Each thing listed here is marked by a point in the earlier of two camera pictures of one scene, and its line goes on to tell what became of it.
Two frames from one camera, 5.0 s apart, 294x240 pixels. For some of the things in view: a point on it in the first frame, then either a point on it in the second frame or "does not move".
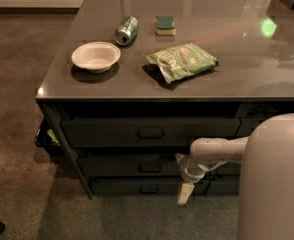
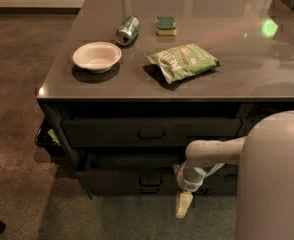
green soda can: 127,30 does not move
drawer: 131,165 → 154,179
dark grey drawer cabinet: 141,73 does not move
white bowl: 97,56 does not move
